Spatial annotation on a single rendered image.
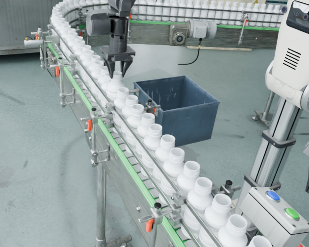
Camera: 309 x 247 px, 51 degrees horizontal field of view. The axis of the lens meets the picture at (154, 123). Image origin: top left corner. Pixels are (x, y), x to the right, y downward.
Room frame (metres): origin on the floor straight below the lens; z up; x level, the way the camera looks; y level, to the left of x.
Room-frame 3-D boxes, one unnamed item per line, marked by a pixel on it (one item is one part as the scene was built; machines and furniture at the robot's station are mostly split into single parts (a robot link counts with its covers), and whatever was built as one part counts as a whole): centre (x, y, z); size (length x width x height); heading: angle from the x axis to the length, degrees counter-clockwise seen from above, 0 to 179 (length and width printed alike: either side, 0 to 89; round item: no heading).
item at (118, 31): (1.01, 0.15, 1.36); 0.07 x 0.06 x 0.07; 121
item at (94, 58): (1.22, 0.26, 1.08); 0.06 x 0.06 x 0.17
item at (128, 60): (1.01, 0.14, 1.23); 0.07 x 0.07 x 0.09; 31
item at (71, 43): (1.47, 0.42, 1.08); 0.06 x 0.06 x 0.17
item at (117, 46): (1.01, 0.15, 1.30); 0.10 x 0.07 x 0.07; 121
